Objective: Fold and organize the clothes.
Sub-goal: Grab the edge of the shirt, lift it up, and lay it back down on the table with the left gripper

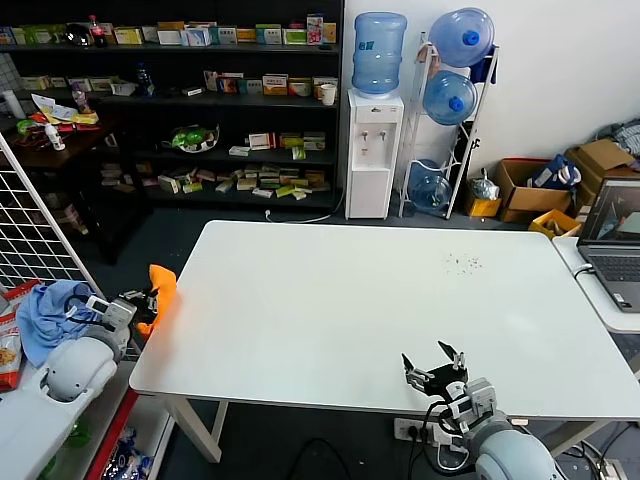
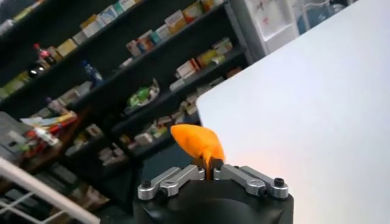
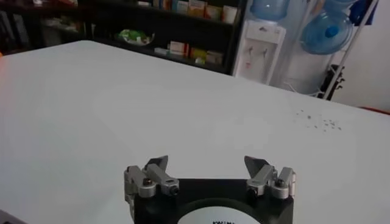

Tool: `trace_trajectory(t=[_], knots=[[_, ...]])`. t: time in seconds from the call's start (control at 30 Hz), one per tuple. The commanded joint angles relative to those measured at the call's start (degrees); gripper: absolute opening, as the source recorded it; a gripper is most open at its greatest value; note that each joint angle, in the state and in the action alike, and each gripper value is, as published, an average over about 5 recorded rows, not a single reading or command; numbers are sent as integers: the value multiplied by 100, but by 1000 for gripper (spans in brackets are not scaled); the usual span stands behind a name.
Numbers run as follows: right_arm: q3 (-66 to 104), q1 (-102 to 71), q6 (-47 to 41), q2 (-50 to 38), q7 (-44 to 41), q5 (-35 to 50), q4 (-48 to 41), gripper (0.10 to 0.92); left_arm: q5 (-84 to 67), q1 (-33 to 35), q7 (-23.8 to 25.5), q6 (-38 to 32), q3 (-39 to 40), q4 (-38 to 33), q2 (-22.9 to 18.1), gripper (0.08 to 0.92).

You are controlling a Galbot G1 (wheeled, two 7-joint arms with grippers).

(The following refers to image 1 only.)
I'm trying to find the grey open laptop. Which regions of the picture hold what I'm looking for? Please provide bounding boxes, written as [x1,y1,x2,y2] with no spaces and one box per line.
[575,176,640,314]

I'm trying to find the tall pink carton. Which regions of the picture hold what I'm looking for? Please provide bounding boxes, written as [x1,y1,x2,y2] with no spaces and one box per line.
[307,14,326,48]

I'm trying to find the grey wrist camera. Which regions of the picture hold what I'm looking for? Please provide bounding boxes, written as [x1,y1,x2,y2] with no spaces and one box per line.
[83,294,138,330]
[446,377,500,427]

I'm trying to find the white wire grid panel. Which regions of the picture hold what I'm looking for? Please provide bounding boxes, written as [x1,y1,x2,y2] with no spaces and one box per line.
[0,132,143,361]

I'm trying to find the yellow orange medicine box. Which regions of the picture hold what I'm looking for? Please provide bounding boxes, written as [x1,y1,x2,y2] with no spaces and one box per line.
[263,74,291,98]

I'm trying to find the red and white snack bag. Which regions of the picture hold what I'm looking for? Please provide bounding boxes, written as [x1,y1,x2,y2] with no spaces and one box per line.
[0,281,42,314]

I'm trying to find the black shelving unit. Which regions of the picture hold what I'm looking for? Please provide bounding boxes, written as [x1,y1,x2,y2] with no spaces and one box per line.
[0,0,346,212]

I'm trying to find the row of green boxes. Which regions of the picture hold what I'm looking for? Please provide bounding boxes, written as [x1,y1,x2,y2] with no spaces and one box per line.
[21,25,67,47]

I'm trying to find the bowl of green packets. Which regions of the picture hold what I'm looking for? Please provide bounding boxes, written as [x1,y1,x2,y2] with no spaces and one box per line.
[161,124,223,154]

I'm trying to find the dark blue hanging cloth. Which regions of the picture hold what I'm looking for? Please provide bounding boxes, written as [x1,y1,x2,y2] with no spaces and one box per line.
[469,43,502,86]

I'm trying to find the white floor power strip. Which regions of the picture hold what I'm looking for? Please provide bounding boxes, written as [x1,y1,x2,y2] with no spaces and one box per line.
[598,456,625,480]

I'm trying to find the white paper roll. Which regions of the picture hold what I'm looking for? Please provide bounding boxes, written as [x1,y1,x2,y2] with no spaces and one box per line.
[0,90,26,120]

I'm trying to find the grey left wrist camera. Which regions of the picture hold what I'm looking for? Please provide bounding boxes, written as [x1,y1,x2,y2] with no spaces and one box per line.
[83,294,138,330]

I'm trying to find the pile of striped clothes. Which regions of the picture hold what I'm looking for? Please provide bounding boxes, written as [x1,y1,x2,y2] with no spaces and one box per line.
[592,116,640,157]

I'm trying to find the dark wooden table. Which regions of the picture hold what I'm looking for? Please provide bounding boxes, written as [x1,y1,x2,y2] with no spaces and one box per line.
[0,117,154,267]

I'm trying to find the white power cable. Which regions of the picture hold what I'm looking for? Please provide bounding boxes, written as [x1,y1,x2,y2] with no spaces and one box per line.
[264,186,349,225]

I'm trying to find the purple drink bottle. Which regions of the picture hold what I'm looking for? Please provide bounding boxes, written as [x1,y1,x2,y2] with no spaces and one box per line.
[70,82,93,116]

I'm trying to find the yellow plastic bin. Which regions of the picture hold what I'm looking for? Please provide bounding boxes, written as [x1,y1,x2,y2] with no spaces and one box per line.
[528,208,583,239]

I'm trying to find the black floor cable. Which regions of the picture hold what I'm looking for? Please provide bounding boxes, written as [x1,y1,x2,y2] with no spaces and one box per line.
[278,437,352,480]

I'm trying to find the blue drink bottle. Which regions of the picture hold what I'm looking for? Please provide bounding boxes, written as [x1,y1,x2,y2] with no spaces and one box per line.
[135,62,156,99]

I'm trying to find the small white bottle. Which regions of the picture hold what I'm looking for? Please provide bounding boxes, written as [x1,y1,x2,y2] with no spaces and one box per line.
[44,122,67,152]

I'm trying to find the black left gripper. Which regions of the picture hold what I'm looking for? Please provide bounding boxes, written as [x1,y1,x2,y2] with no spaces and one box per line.
[118,286,161,322]

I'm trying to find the white metal jug rack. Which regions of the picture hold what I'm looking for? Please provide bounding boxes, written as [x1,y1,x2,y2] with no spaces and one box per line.
[399,30,502,221]

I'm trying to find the white water dispenser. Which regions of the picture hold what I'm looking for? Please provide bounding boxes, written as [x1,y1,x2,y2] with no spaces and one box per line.
[346,89,406,221]

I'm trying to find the large white table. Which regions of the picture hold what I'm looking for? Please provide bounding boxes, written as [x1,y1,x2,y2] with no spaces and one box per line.
[128,219,640,422]

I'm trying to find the orange t-shirt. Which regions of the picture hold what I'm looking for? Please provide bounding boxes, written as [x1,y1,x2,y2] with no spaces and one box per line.
[135,263,183,337]

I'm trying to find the orange yellow carton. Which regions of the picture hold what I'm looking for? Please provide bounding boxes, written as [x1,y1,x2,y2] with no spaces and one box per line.
[470,196,503,218]

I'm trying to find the yellow and white papers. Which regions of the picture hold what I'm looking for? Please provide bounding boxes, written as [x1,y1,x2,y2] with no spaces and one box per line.
[29,93,100,129]

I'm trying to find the blue white medicine box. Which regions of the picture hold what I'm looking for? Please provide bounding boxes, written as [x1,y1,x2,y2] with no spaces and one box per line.
[186,26,214,48]

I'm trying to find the cola bottle red cap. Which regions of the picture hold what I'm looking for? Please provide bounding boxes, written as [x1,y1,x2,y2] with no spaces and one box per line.
[88,14,110,50]

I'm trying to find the orange snack bag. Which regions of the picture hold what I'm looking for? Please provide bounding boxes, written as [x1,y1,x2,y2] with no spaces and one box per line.
[0,312,23,394]

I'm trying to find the blue white plastic package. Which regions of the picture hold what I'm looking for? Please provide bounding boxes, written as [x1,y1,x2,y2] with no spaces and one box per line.
[102,427,154,480]

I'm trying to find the blue water jug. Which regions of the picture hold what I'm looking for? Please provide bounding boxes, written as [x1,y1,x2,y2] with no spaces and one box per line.
[427,6,497,69]
[408,158,454,213]
[350,12,409,98]
[422,69,479,127]

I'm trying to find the light blue crumpled cloth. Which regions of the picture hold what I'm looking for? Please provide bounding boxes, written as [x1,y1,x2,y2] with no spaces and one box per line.
[16,279,104,370]

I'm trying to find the blue and white bag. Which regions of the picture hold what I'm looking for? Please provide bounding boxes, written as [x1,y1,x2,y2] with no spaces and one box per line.
[526,153,583,191]

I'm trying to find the small white side table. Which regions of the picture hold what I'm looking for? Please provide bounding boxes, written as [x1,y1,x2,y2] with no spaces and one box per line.
[550,234,640,334]

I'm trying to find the shiny black bowl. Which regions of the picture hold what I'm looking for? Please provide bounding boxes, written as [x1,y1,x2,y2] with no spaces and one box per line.
[64,22,94,49]

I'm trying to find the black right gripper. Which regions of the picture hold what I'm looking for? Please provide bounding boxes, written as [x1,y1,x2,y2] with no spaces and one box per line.
[400,340,475,400]

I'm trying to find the tan cardboard box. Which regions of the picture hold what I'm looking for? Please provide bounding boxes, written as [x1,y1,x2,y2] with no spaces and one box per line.
[564,138,635,201]

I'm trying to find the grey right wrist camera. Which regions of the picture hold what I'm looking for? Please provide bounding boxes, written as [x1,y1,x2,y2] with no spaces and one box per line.
[446,377,500,427]

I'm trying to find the silvery crumpled bag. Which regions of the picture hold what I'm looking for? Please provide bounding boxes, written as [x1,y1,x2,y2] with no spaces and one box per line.
[468,167,502,202]

